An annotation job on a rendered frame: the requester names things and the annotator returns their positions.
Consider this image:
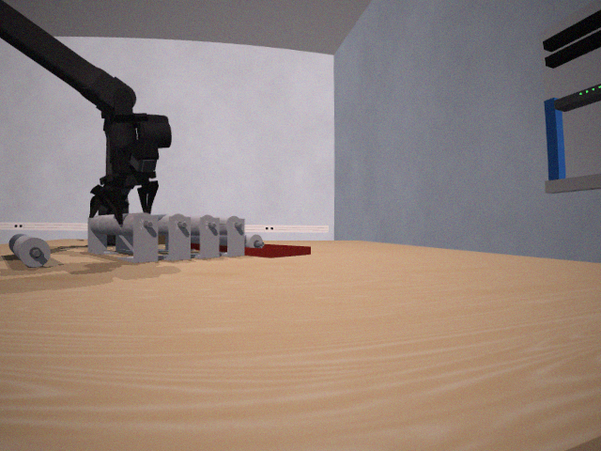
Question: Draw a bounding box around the red rectangular tray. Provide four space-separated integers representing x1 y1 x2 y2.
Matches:
191 243 311 257

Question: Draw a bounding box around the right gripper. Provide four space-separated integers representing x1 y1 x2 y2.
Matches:
100 171 159 225

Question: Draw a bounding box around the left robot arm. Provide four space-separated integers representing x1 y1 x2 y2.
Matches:
99 112 134 245

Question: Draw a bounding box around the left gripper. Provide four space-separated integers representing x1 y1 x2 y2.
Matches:
89 184 129 218

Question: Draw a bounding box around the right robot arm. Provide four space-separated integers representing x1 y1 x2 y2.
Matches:
0 0 172 174

